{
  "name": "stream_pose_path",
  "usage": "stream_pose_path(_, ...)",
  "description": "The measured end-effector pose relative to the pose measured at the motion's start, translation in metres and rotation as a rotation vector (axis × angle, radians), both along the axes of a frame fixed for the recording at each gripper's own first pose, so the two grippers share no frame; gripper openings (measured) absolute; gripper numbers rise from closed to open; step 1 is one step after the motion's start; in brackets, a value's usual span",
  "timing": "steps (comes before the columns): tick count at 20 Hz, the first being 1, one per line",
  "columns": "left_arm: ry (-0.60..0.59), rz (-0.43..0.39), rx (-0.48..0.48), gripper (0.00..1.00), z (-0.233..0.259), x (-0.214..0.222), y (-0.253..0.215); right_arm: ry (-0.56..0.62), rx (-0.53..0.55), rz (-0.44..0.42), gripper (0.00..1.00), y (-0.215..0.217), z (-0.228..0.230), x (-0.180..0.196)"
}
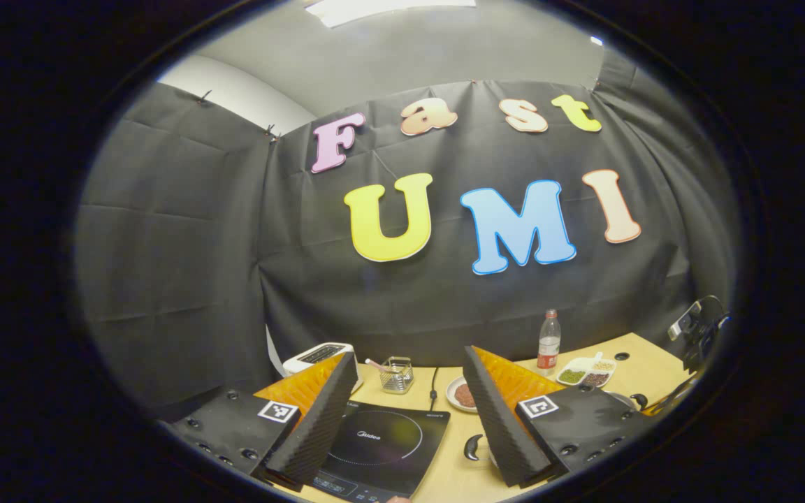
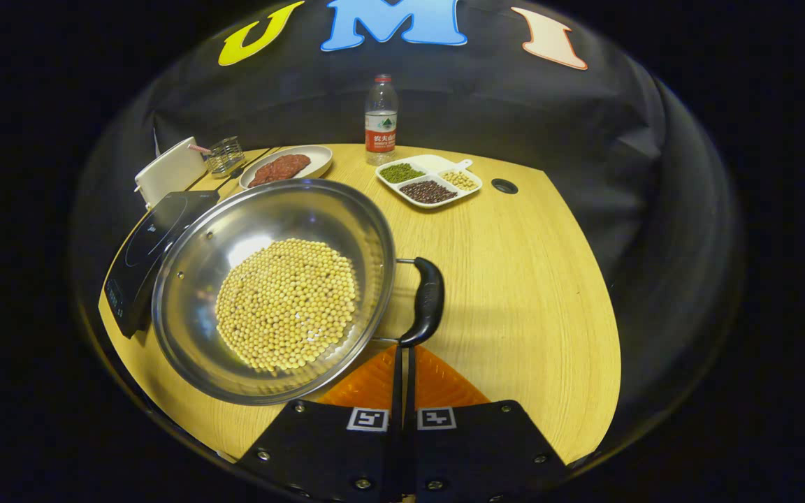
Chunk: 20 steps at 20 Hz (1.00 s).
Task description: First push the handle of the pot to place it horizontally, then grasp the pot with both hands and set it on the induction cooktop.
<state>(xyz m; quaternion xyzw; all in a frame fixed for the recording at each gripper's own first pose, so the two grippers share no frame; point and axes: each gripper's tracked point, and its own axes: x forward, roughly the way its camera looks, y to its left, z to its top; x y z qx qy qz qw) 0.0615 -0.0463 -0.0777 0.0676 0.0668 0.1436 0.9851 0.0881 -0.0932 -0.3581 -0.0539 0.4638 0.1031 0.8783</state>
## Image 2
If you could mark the black induction cooktop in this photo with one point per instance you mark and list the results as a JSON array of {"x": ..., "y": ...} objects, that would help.
[{"x": 144, "y": 251}]

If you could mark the pile of dark red beans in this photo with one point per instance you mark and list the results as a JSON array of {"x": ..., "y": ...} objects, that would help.
[{"x": 428, "y": 192}]

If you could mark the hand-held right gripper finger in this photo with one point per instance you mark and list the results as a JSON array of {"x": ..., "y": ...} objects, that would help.
[
  {"x": 397, "y": 398},
  {"x": 411, "y": 398}
]

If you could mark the stainless steel pot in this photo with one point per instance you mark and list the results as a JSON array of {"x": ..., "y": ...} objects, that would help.
[{"x": 235, "y": 216}]

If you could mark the white toaster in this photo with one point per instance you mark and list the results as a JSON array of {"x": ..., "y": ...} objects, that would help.
[{"x": 172, "y": 171}]

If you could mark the clear plastic water bottle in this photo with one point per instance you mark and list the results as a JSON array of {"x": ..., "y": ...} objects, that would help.
[{"x": 381, "y": 126}]

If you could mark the white divided plate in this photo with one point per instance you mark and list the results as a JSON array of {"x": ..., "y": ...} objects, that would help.
[{"x": 434, "y": 165}]

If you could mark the small pile of yellow beans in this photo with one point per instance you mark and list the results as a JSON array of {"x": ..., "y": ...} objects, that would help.
[{"x": 460, "y": 180}]

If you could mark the round white plate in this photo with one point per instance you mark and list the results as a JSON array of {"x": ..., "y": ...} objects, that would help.
[{"x": 318, "y": 159}]

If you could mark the pile of soybeans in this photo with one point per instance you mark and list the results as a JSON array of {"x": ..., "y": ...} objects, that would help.
[{"x": 287, "y": 304}]

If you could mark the pile of green beans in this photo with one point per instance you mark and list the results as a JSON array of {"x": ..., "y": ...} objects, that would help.
[{"x": 401, "y": 173}]

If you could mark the red meat slice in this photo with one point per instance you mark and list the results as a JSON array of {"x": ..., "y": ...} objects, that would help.
[{"x": 280, "y": 169}]

